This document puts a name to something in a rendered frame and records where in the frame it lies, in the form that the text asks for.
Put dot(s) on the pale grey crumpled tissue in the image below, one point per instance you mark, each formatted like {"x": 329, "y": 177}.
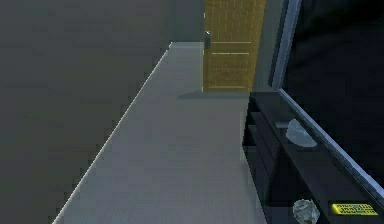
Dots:
{"x": 300, "y": 134}

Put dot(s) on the yellow wooden room door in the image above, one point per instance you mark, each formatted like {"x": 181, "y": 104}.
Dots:
{"x": 233, "y": 50}

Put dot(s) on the black television stand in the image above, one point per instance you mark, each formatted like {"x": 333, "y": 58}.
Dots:
{"x": 293, "y": 166}

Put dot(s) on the black television set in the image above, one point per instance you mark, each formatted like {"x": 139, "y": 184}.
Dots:
{"x": 336, "y": 76}

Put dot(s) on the grey round ball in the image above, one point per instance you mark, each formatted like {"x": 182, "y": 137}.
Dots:
{"x": 305, "y": 211}

